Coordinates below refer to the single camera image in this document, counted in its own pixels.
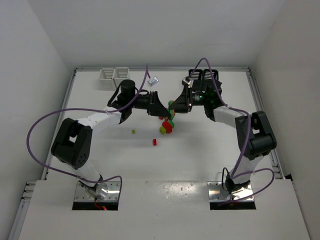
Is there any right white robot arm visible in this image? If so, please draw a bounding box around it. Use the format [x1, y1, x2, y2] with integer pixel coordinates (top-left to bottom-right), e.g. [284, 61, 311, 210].
[169, 77, 277, 193]

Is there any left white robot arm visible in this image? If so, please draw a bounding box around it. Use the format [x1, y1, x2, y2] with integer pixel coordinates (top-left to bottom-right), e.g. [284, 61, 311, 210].
[51, 79, 172, 189]

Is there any right black slotted container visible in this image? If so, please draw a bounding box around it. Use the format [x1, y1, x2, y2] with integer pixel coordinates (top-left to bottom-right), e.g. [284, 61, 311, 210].
[201, 68, 222, 92]

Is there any black slotted container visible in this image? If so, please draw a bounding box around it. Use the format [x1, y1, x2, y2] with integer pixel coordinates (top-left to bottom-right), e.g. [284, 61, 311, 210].
[188, 69, 206, 93]
[201, 68, 222, 92]

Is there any red round lego piece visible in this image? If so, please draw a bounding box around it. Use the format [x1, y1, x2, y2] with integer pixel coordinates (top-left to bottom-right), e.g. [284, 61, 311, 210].
[162, 121, 173, 134]

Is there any green lego piece by round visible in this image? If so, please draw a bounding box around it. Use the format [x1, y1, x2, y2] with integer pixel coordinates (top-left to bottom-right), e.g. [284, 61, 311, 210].
[168, 120, 175, 128]

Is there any lime lego brick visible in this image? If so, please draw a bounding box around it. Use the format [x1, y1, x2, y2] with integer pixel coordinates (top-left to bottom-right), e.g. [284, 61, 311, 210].
[159, 126, 167, 135]

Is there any left black slotted container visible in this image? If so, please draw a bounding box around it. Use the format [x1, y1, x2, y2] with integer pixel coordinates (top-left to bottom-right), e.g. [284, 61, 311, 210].
[188, 69, 206, 93]

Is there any right white slotted container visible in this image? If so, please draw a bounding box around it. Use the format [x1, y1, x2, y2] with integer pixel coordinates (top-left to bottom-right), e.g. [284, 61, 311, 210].
[113, 67, 130, 88]

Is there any white slotted container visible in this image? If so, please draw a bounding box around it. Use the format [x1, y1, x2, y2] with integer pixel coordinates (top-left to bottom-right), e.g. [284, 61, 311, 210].
[113, 67, 130, 88]
[98, 68, 116, 91]

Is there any left white slotted container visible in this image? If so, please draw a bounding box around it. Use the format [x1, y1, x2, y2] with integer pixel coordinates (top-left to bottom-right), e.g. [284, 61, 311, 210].
[98, 68, 116, 91]

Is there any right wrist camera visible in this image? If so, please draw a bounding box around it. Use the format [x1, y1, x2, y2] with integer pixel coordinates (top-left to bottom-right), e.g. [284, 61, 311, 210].
[181, 76, 194, 89]

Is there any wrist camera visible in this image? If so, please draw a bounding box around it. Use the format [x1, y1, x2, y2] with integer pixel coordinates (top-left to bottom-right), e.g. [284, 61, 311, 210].
[181, 76, 194, 89]
[147, 76, 159, 88]

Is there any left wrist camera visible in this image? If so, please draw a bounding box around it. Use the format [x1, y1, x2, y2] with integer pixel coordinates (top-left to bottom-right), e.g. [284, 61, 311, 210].
[147, 76, 159, 88]

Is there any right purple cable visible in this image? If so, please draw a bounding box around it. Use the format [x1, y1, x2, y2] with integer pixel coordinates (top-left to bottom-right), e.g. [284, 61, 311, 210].
[189, 57, 275, 203]

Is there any purple cable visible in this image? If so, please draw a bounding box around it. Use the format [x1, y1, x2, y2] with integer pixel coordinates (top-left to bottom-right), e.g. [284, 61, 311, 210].
[189, 57, 275, 203]
[26, 64, 151, 192]

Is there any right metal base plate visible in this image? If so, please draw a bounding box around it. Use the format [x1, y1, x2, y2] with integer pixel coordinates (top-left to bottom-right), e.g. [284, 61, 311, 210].
[207, 181, 255, 202]

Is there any metal base plate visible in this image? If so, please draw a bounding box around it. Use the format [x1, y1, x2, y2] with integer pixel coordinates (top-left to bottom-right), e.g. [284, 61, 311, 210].
[207, 181, 255, 202]
[74, 181, 121, 203]

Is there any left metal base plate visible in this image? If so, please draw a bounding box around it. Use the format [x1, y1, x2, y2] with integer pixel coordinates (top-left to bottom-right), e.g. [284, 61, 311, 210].
[74, 181, 121, 203]

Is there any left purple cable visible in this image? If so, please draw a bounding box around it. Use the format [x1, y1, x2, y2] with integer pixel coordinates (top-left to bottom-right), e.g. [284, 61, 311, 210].
[26, 64, 151, 192]

